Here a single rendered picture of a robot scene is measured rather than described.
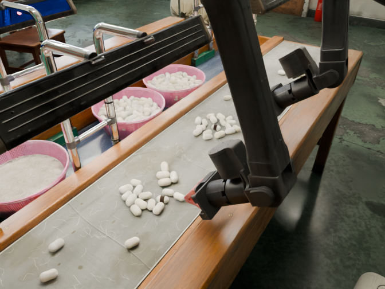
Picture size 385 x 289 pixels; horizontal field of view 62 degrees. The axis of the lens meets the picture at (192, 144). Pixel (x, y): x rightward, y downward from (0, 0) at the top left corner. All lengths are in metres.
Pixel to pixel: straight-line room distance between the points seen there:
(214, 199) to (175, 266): 0.15
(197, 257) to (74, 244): 0.28
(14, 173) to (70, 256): 0.37
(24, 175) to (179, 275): 0.55
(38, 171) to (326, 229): 1.41
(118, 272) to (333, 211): 1.45
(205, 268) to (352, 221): 1.36
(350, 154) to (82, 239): 1.97
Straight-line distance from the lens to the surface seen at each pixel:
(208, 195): 0.68
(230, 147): 0.59
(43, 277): 0.74
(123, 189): 0.86
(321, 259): 1.73
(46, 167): 1.04
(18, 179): 1.02
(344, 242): 1.84
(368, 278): 1.40
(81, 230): 0.82
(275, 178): 0.55
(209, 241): 0.72
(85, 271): 0.74
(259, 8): 1.25
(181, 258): 0.70
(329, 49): 0.84
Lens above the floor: 1.34
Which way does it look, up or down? 36 degrees down
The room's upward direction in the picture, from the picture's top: straight up
